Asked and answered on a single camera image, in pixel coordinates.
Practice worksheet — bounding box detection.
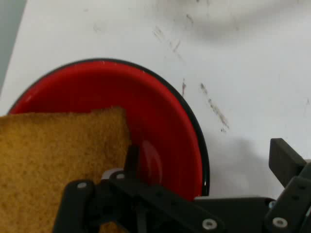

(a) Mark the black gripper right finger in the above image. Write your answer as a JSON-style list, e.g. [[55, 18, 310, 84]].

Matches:
[[264, 137, 311, 233]]

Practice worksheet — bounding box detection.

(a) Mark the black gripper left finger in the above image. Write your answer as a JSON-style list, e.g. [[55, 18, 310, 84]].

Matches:
[[52, 145, 227, 233]]

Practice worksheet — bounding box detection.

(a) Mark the orange-brown scouring sponge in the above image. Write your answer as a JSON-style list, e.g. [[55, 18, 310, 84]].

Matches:
[[0, 106, 133, 233]]

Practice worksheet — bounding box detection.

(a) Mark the red bowl with black rim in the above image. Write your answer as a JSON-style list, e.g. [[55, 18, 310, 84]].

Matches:
[[7, 57, 210, 201]]

